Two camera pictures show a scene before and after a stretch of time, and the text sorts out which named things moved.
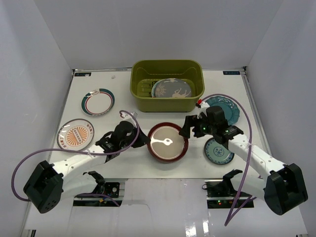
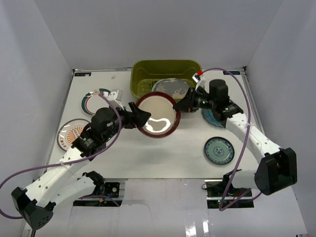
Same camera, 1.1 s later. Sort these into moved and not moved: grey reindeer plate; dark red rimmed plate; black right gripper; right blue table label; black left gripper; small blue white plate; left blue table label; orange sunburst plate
Moved: dark red rimmed plate; black right gripper; black left gripper
Not moved: grey reindeer plate; left blue table label; orange sunburst plate; small blue white plate; right blue table label
